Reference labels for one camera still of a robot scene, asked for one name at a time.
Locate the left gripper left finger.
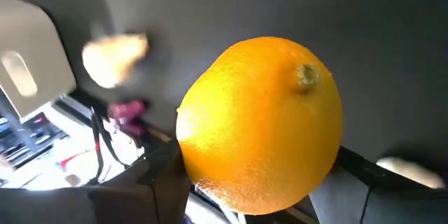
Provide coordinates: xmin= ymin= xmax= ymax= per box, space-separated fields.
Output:
xmin=0 ymin=139 xmax=193 ymax=224

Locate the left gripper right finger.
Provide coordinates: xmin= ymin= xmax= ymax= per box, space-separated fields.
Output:
xmin=309 ymin=146 xmax=448 ymax=224

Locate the small purple eggplant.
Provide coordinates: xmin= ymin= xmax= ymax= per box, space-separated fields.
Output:
xmin=106 ymin=99 xmax=150 ymax=120
xmin=117 ymin=121 xmax=148 ymax=140

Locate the orange fruit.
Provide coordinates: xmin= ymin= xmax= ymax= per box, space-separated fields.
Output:
xmin=175 ymin=36 xmax=343 ymax=216

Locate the grey plastic basket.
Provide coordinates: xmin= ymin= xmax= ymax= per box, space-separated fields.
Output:
xmin=0 ymin=0 xmax=77 ymax=120

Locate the black table mat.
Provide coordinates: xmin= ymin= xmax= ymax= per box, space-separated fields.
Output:
xmin=0 ymin=0 xmax=448 ymax=190

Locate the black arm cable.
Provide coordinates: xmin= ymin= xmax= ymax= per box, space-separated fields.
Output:
xmin=89 ymin=106 xmax=132 ymax=186

